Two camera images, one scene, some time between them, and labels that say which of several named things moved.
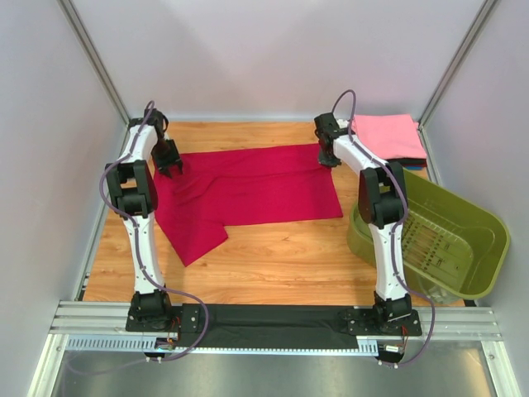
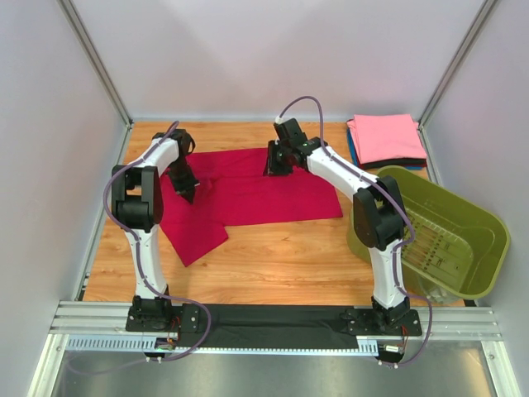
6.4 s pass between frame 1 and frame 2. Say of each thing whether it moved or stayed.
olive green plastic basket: stayed
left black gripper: moved
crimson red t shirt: stayed
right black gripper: moved
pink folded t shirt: stayed
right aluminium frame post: stayed
